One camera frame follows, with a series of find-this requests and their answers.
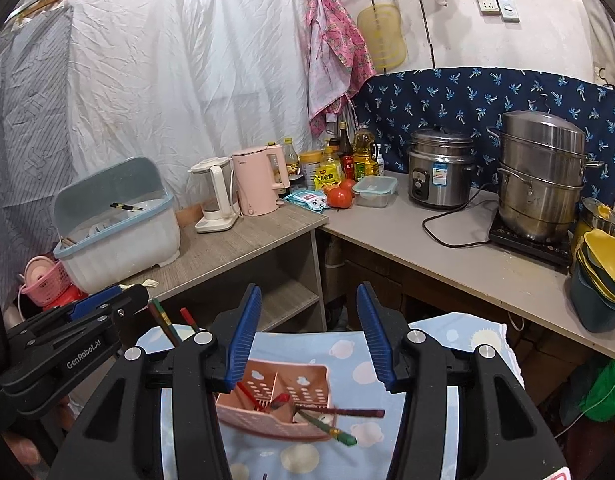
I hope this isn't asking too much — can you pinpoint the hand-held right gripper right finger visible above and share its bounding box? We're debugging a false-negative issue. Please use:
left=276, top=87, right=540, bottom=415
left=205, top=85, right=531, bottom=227
left=356, top=282, right=571, bottom=480

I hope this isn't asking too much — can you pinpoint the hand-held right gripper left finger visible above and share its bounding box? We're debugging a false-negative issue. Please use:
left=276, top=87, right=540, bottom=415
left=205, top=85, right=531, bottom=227
left=48, top=284, right=263, bottom=480

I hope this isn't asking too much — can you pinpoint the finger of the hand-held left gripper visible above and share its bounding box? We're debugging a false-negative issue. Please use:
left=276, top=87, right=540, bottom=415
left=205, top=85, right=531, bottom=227
left=82, top=284, right=149, bottom=335
left=68, top=286, right=124, bottom=322

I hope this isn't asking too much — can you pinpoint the green chopstick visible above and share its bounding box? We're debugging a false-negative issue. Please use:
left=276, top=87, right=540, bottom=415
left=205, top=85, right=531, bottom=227
left=296, top=410, right=358, bottom=447
left=148, top=299, right=182, bottom=348

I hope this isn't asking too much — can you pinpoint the pink perforated utensil holder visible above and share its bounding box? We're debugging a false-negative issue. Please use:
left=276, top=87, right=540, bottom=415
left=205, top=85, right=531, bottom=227
left=215, top=359, right=338, bottom=443

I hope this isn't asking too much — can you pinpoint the person's left hand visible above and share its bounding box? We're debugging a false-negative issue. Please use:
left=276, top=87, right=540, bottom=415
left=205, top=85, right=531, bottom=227
left=6, top=432, right=44, bottom=468

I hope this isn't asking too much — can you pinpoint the red plastic basin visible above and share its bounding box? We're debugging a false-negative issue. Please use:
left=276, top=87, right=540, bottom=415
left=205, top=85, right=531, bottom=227
left=42, top=285, right=88, bottom=311

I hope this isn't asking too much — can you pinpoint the small pink basket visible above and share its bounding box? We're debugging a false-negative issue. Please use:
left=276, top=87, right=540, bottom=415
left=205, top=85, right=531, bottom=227
left=18, top=256, right=72, bottom=307

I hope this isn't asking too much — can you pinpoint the white dish drainer box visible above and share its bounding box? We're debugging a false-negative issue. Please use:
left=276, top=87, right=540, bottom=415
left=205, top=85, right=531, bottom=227
left=52, top=156, right=182, bottom=295

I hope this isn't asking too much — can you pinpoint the blue printed tablecloth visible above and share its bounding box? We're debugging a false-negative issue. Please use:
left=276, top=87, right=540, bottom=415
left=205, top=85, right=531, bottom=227
left=135, top=312, right=525, bottom=480

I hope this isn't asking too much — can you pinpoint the grey wooden cabinet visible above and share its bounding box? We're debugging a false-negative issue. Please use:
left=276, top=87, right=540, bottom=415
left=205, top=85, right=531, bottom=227
left=122, top=200, right=329, bottom=333

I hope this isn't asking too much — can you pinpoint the wooden counter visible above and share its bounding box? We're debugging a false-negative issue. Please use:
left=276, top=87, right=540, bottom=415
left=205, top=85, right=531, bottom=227
left=317, top=170, right=615, bottom=366

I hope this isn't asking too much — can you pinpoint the clear food container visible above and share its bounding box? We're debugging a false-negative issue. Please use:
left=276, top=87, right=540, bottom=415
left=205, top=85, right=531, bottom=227
left=351, top=175, right=399, bottom=208

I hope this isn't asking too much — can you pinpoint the wet wipes pack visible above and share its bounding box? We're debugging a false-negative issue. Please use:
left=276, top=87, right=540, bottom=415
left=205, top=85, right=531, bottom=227
left=284, top=188, right=329, bottom=212

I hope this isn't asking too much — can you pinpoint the white glass kettle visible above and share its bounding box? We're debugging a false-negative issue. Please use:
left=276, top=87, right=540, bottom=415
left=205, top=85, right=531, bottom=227
left=188, top=156, right=240, bottom=235

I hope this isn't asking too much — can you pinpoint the pink electric kettle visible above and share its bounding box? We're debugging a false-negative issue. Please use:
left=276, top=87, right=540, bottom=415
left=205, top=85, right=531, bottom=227
left=231, top=145, right=291, bottom=217

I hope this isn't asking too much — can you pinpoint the yellow seasoning packet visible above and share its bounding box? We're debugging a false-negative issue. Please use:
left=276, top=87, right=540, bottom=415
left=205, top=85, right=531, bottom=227
left=315, top=162, right=342, bottom=192

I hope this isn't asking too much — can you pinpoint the black induction cooker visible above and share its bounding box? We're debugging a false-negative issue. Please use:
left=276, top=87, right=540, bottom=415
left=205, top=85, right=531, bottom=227
left=488, top=212, right=575, bottom=268

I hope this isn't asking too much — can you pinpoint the yellow milk powder can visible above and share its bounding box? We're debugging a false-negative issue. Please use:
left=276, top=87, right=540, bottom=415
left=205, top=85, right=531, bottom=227
left=298, top=150, right=325, bottom=191

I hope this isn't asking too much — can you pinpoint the steel rice cooker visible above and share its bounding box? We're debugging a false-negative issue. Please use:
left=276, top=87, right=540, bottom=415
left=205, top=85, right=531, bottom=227
left=406, top=126, right=477, bottom=211

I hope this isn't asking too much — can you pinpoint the clear bottle with yellow cap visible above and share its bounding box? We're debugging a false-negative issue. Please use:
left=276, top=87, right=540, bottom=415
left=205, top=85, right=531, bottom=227
left=280, top=137, right=301, bottom=188

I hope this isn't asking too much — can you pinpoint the yellow cooking oil bottle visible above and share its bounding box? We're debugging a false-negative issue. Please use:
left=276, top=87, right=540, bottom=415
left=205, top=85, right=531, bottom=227
left=353, top=125, right=379, bottom=181

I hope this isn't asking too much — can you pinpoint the grey striped sheet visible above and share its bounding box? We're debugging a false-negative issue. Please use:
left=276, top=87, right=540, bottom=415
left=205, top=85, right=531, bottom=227
left=0, top=7, right=78, bottom=311

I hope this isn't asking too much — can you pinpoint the dark sauce bottle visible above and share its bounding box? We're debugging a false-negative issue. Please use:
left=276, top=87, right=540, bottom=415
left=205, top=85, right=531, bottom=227
left=337, top=121, right=355, bottom=181

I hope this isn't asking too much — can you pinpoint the stack of yellow teal bowls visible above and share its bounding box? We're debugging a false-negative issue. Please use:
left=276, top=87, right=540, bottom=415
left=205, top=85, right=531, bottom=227
left=567, top=227, right=615, bottom=333

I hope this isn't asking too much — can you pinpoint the steel steamer pot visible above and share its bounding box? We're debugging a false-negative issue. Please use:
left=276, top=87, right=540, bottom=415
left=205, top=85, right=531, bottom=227
left=487, top=110, right=605, bottom=243

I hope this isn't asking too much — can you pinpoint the green plastic bag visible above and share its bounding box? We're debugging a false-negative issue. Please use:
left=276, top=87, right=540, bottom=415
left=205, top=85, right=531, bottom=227
left=585, top=360, right=615, bottom=423

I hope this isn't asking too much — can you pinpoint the blue floral cloth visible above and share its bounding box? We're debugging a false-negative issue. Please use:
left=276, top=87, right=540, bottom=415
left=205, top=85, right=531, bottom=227
left=350, top=66, right=615, bottom=211

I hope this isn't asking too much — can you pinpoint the yellow pot with lid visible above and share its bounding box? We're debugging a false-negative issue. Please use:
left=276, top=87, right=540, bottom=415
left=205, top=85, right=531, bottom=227
left=570, top=196, right=615, bottom=246

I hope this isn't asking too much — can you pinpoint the white curtain sheet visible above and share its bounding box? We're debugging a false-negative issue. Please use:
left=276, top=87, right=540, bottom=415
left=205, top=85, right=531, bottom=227
left=62, top=0, right=318, bottom=241

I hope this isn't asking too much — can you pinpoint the pink floral apron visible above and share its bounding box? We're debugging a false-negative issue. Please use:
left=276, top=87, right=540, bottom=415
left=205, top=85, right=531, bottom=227
left=306, top=0, right=377, bottom=136

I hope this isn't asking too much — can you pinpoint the yellow cutting board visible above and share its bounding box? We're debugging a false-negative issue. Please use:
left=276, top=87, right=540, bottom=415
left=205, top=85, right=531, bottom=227
left=356, top=2, right=407, bottom=72

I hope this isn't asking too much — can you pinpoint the black power cable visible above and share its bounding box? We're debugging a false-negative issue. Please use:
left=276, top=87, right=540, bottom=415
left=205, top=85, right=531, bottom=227
left=421, top=182, right=498, bottom=250

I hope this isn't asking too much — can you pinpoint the white wall switch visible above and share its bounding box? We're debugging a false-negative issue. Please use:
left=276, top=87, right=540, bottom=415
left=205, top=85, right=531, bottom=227
left=494, top=0, right=521, bottom=23

